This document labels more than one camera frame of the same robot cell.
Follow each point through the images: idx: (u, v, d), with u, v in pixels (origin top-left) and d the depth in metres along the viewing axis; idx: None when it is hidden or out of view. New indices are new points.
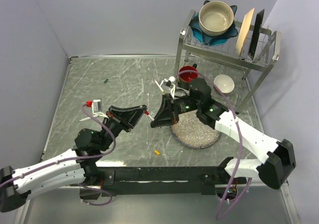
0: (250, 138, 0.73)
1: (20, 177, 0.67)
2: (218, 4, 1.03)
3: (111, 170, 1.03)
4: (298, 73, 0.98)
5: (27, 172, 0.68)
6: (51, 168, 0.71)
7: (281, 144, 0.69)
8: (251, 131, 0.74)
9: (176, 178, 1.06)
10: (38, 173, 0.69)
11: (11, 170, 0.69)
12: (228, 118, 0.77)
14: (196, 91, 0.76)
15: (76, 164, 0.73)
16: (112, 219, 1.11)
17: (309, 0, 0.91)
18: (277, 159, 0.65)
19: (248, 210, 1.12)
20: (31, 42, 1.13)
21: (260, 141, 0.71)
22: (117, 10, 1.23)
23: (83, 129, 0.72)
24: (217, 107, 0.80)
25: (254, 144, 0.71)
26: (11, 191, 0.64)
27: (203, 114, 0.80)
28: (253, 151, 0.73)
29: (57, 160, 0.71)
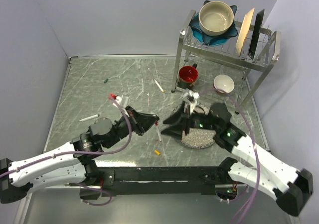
0: (268, 165, 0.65)
1: (15, 170, 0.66)
2: (218, 4, 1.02)
3: (111, 170, 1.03)
4: (298, 73, 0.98)
5: (22, 166, 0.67)
6: (47, 163, 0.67)
7: (301, 174, 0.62)
8: (270, 158, 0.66)
9: (176, 178, 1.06)
10: (34, 167, 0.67)
11: (7, 163, 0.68)
12: (245, 143, 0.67)
14: (217, 117, 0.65)
15: (73, 159, 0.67)
16: (112, 219, 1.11)
17: (309, 0, 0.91)
18: (298, 191, 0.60)
19: (248, 211, 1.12)
20: (31, 42, 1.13)
21: (280, 170, 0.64)
22: (117, 10, 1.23)
23: (105, 118, 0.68)
24: (234, 132, 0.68)
25: (273, 172, 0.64)
26: (5, 185, 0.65)
27: (220, 138, 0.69)
28: (270, 177, 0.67)
29: (53, 154, 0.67)
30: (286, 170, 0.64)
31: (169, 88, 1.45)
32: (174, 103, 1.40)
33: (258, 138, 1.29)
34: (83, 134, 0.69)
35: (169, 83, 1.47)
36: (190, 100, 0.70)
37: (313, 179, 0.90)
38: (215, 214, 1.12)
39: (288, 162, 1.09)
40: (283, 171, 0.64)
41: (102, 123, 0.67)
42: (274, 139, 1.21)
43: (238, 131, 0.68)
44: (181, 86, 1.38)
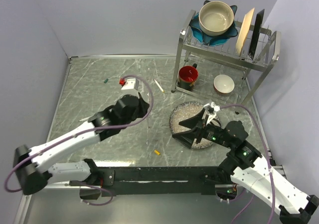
0: (282, 189, 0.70)
1: (38, 154, 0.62)
2: (218, 4, 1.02)
3: (111, 170, 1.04)
4: (298, 73, 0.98)
5: (44, 149, 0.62)
6: (70, 143, 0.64)
7: (311, 200, 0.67)
8: (284, 181, 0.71)
9: (176, 178, 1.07)
10: (58, 148, 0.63)
11: (28, 149, 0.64)
12: (261, 165, 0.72)
14: (233, 136, 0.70)
15: (95, 135, 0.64)
16: (112, 219, 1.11)
17: (309, 0, 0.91)
18: (308, 217, 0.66)
19: (248, 211, 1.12)
20: (31, 42, 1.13)
21: (292, 195, 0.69)
22: (117, 10, 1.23)
23: (129, 95, 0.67)
24: (249, 151, 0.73)
25: (286, 197, 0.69)
26: (31, 170, 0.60)
27: (236, 157, 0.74)
28: (282, 198, 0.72)
29: (74, 133, 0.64)
30: (298, 196, 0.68)
31: (169, 88, 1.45)
32: (174, 103, 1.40)
33: (258, 138, 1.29)
34: (99, 114, 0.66)
35: (169, 83, 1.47)
36: (210, 112, 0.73)
37: (313, 179, 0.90)
38: (215, 214, 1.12)
39: (288, 162, 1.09)
40: (295, 197, 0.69)
41: (128, 98, 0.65)
42: (273, 139, 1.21)
43: (253, 150, 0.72)
44: (181, 86, 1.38)
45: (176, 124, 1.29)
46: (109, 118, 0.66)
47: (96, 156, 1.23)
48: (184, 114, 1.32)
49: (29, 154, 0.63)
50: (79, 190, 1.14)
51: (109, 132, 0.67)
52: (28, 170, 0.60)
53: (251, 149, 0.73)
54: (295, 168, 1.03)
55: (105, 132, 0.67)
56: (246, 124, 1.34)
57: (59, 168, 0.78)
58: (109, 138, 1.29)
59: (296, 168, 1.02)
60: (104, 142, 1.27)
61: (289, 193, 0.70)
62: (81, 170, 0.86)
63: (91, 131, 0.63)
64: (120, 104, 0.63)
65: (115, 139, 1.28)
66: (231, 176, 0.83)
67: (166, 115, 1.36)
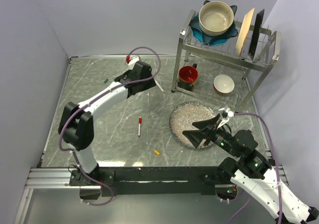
0: (287, 201, 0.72)
1: (87, 104, 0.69)
2: (219, 4, 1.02)
3: (111, 170, 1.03)
4: (298, 73, 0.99)
5: (92, 100, 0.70)
6: (109, 95, 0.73)
7: (313, 212, 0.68)
8: (289, 194, 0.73)
9: (176, 178, 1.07)
10: (100, 100, 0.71)
11: (75, 104, 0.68)
12: (270, 177, 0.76)
14: (242, 146, 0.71)
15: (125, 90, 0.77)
16: (112, 219, 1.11)
17: (309, 0, 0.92)
18: None
19: (247, 210, 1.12)
20: (31, 41, 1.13)
21: (296, 208, 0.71)
22: (118, 10, 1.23)
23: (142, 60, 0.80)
24: (260, 162, 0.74)
25: (290, 208, 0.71)
26: (86, 117, 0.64)
27: (245, 167, 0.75)
28: None
29: (110, 88, 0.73)
30: (301, 208, 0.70)
31: (169, 88, 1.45)
32: (174, 103, 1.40)
33: (258, 138, 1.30)
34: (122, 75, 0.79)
35: (169, 83, 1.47)
36: (223, 116, 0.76)
37: (313, 179, 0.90)
38: (215, 214, 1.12)
39: (288, 162, 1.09)
40: (298, 209, 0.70)
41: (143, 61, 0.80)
42: (273, 139, 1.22)
43: (263, 161, 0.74)
44: (181, 86, 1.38)
45: (176, 124, 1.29)
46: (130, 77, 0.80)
47: (96, 156, 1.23)
48: (184, 114, 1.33)
49: (78, 107, 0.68)
50: (79, 191, 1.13)
51: (133, 89, 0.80)
52: (84, 118, 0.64)
53: (262, 161, 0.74)
54: (295, 168, 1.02)
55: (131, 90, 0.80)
56: (246, 124, 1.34)
57: None
58: (109, 138, 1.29)
59: (296, 167, 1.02)
60: (104, 142, 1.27)
61: (293, 205, 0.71)
62: (93, 158, 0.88)
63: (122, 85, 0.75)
64: (139, 65, 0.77)
65: (115, 139, 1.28)
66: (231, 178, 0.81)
67: (166, 115, 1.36)
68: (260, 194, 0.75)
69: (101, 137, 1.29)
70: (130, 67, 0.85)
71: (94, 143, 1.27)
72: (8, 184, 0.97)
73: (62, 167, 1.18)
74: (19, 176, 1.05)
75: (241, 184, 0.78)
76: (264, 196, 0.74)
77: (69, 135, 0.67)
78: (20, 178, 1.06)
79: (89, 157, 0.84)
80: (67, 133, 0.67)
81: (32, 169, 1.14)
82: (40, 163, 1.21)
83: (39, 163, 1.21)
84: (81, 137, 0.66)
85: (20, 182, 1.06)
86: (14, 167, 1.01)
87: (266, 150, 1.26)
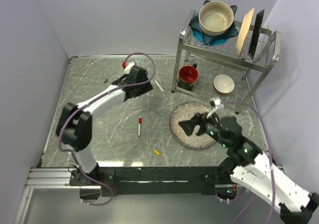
0: (283, 186, 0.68)
1: (86, 105, 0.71)
2: (219, 4, 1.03)
3: (111, 170, 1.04)
4: (298, 73, 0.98)
5: (90, 101, 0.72)
6: (107, 97, 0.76)
7: (313, 198, 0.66)
8: (285, 179, 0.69)
9: (176, 178, 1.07)
10: (98, 102, 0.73)
11: (74, 104, 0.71)
12: (262, 163, 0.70)
14: (226, 130, 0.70)
15: (123, 92, 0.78)
16: (111, 219, 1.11)
17: (309, 0, 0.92)
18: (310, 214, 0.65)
19: (247, 210, 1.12)
20: (31, 41, 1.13)
21: (294, 193, 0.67)
22: (117, 10, 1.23)
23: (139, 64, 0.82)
24: (249, 148, 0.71)
25: (287, 194, 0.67)
26: (86, 116, 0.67)
27: (235, 153, 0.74)
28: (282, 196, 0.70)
29: (108, 90, 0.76)
30: (299, 194, 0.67)
31: (169, 88, 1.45)
32: (174, 103, 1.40)
33: (258, 138, 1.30)
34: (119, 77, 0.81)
35: (169, 83, 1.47)
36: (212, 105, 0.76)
37: (313, 179, 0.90)
38: (215, 214, 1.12)
39: (288, 162, 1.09)
40: (296, 195, 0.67)
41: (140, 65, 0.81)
42: (273, 139, 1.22)
43: (253, 147, 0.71)
44: (181, 86, 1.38)
45: (176, 124, 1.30)
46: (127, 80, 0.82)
47: (96, 156, 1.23)
48: (184, 114, 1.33)
49: (77, 107, 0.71)
50: (79, 191, 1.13)
51: (130, 92, 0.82)
52: (83, 117, 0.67)
53: (252, 146, 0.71)
54: (295, 168, 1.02)
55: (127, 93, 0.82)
56: (246, 124, 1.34)
57: None
58: (109, 138, 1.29)
59: (296, 167, 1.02)
60: (104, 142, 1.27)
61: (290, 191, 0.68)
62: (92, 158, 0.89)
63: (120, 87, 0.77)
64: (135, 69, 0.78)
65: (115, 139, 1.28)
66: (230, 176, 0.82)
67: (166, 115, 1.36)
68: (259, 186, 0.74)
69: (101, 137, 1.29)
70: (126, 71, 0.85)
71: (94, 143, 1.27)
72: (8, 184, 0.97)
73: (62, 167, 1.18)
74: (19, 176, 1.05)
75: (240, 180, 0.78)
76: (263, 188, 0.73)
77: (67, 134, 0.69)
78: (20, 178, 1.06)
79: (88, 157, 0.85)
80: (65, 133, 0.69)
81: (32, 169, 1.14)
82: (40, 163, 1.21)
83: (39, 163, 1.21)
84: (79, 136, 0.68)
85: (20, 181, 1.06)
86: (14, 168, 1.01)
87: (266, 150, 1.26)
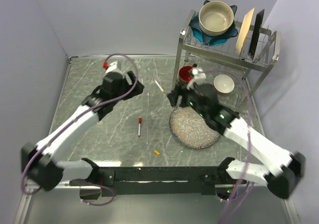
0: (260, 148, 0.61)
1: (47, 145, 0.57)
2: (219, 4, 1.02)
3: (111, 170, 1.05)
4: (298, 73, 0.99)
5: (52, 139, 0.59)
6: (74, 127, 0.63)
7: (296, 158, 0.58)
8: (263, 140, 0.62)
9: (176, 178, 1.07)
10: (63, 136, 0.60)
11: (33, 145, 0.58)
12: (239, 126, 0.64)
14: (201, 96, 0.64)
15: (94, 115, 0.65)
16: (111, 219, 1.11)
17: (309, 0, 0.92)
18: (292, 173, 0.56)
19: (247, 210, 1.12)
20: (31, 41, 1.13)
21: (273, 154, 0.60)
22: (118, 10, 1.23)
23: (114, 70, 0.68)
24: (227, 113, 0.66)
25: (265, 155, 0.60)
26: (47, 161, 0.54)
27: (212, 120, 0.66)
28: (262, 161, 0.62)
29: (75, 117, 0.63)
30: (279, 154, 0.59)
31: (169, 88, 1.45)
32: None
33: None
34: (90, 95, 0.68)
35: (169, 83, 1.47)
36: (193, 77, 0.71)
37: (313, 178, 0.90)
38: (215, 214, 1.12)
39: None
40: (276, 155, 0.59)
41: (113, 73, 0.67)
42: (274, 139, 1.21)
43: (231, 113, 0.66)
44: None
45: (176, 124, 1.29)
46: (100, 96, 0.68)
47: (96, 156, 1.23)
48: (184, 114, 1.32)
49: (36, 149, 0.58)
50: (79, 191, 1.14)
51: (104, 110, 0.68)
52: (43, 162, 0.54)
53: (229, 112, 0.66)
54: None
55: (101, 111, 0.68)
56: None
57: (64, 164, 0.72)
58: (109, 138, 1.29)
59: None
60: (104, 142, 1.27)
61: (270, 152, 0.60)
62: (86, 167, 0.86)
63: (89, 110, 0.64)
64: (107, 80, 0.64)
65: (115, 139, 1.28)
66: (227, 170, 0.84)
67: (166, 115, 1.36)
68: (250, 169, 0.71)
69: (101, 137, 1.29)
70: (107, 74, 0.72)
71: (94, 143, 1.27)
72: (8, 184, 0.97)
73: None
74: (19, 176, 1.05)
75: (235, 170, 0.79)
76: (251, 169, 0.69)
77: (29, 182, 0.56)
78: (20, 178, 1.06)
79: (79, 169, 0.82)
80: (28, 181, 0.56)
81: None
82: None
83: None
84: (44, 182, 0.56)
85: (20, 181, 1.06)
86: (14, 167, 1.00)
87: None
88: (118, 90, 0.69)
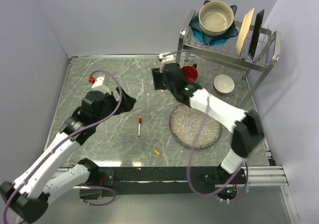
0: (218, 109, 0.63)
1: (23, 183, 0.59)
2: (219, 4, 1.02)
3: (111, 170, 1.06)
4: (298, 73, 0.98)
5: (28, 176, 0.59)
6: (51, 160, 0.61)
7: (249, 114, 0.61)
8: (220, 102, 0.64)
9: (176, 178, 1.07)
10: (40, 171, 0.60)
11: (10, 184, 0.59)
12: (201, 95, 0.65)
14: (167, 72, 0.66)
15: (72, 143, 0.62)
16: (111, 219, 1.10)
17: (309, 0, 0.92)
18: (243, 126, 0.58)
19: (247, 210, 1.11)
20: (31, 41, 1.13)
21: (230, 113, 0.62)
22: (117, 10, 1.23)
23: (93, 91, 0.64)
24: (192, 86, 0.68)
25: (223, 115, 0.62)
26: (23, 201, 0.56)
27: (178, 93, 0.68)
28: (223, 122, 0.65)
29: (51, 149, 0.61)
30: (235, 112, 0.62)
31: None
32: (174, 103, 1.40)
33: None
34: (69, 119, 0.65)
35: None
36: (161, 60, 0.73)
37: (313, 178, 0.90)
38: (215, 214, 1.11)
39: (288, 162, 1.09)
40: (232, 113, 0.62)
41: (92, 95, 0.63)
42: (274, 139, 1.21)
43: (195, 86, 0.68)
44: None
45: (176, 124, 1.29)
46: (80, 119, 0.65)
47: (96, 156, 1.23)
48: (184, 114, 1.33)
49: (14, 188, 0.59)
50: (79, 191, 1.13)
51: (85, 134, 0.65)
52: (21, 202, 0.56)
53: (194, 86, 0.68)
54: (296, 168, 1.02)
55: (81, 136, 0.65)
56: None
57: (54, 183, 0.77)
58: (109, 138, 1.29)
59: (296, 167, 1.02)
60: (104, 142, 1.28)
61: (227, 112, 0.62)
62: (83, 173, 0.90)
63: (66, 140, 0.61)
64: (86, 102, 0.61)
65: (115, 139, 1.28)
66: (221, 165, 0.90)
67: (166, 115, 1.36)
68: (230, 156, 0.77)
69: (101, 137, 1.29)
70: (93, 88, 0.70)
71: (94, 143, 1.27)
72: None
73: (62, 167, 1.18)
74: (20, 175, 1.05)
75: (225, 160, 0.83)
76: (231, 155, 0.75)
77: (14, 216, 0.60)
78: None
79: (75, 180, 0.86)
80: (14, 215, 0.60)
81: None
82: None
83: None
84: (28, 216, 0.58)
85: None
86: (14, 167, 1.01)
87: (266, 150, 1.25)
88: (100, 111, 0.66)
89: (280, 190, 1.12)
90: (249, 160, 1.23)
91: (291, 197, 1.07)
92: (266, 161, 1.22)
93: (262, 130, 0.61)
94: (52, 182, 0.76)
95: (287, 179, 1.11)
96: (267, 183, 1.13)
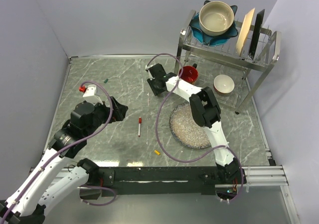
0: (183, 87, 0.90)
1: (15, 203, 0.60)
2: (218, 4, 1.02)
3: (111, 170, 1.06)
4: (298, 73, 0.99)
5: (19, 195, 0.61)
6: (41, 177, 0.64)
7: (203, 90, 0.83)
8: (183, 83, 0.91)
9: (176, 178, 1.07)
10: (31, 189, 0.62)
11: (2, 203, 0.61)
12: (173, 79, 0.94)
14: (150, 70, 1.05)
15: (61, 160, 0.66)
16: (111, 219, 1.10)
17: (308, 1, 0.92)
18: (196, 97, 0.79)
19: (247, 210, 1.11)
20: (31, 42, 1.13)
21: (190, 89, 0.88)
22: (117, 10, 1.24)
23: (82, 103, 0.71)
24: (168, 74, 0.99)
25: (185, 91, 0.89)
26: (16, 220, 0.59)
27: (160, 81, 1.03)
28: (187, 97, 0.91)
29: (41, 166, 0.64)
30: (193, 89, 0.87)
31: None
32: (174, 103, 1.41)
33: (258, 138, 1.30)
34: (59, 133, 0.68)
35: None
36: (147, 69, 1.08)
37: (313, 178, 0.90)
38: (215, 214, 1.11)
39: (288, 162, 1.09)
40: (191, 90, 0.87)
41: (81, 108, 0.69)
42: (274, 138, 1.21)
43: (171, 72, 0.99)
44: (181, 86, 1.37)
45: (176, 124, 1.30)
46: (70, 134, 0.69)
47: (96, 156, 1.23)
48: (184, 114, 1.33)
49: (6, 208, 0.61)
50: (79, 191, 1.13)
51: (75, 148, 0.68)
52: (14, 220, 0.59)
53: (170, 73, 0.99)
54: (297, 168, 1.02)
55: (71, 150, 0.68)
56: (246, 124, 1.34)
57: (51, 192, 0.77)
58: (109, 138, 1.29)
59: (296, 167, 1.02)
60: (104, 142, 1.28)
61: (188, 89, 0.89)
62: (82, 176, 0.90)
63: (56, 156, 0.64)
64: (76, 115, 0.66)
65: (115, 139, 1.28)
66: (217, 162, 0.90)
67: (166, 115, 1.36)
68: (219, 137, 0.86)
69: (101, 137, 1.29)
70: (85, 97, 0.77)
71: (94, 143, 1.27)
72: (9, 184, 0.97)
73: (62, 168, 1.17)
74: (21, 175, 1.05)
75: (220, 154, 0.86)
76: (217, 134, 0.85)
77: None
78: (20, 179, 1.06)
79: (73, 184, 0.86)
80: None
81: (32, 169, 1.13)
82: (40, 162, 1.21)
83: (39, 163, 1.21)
84: None
85: (22, 181, 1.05)
86: (15, 168, 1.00)
87: (266, 150, 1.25)
88: (89, 124, 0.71)
89: (280, 191, 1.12)
90: (249, 160, 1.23)
91: (291, 198, 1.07)
92: (266, 161, 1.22)
93: (216, 103, 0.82)
94: (48, 191, 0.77)
95: (287, 179, 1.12)
96: (267, 183, 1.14)
